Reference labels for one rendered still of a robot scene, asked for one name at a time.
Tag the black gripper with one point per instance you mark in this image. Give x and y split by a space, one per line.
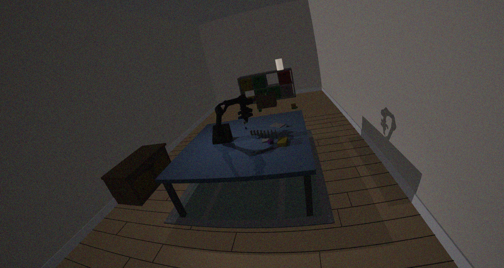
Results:
244 114

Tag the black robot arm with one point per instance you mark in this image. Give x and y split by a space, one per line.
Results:
242 100

